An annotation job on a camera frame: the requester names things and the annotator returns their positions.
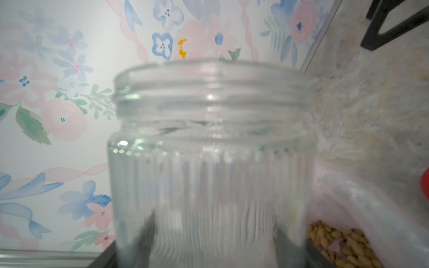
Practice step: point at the green lid jar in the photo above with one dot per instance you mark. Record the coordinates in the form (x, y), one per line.
(212, 166)

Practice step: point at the right aluminium corner post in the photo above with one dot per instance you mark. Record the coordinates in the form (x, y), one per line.
(320, 35)

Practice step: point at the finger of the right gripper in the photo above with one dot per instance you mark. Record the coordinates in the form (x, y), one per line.
(378, 12)

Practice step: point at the peanuts inside trash bin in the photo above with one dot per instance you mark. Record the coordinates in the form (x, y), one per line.
(343, 248)

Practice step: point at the grey mesh trash bin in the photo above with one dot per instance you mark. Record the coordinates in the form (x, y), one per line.
(314, 258)

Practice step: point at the red lid peanut jar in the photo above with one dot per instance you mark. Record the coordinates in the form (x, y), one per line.
(424, 184)

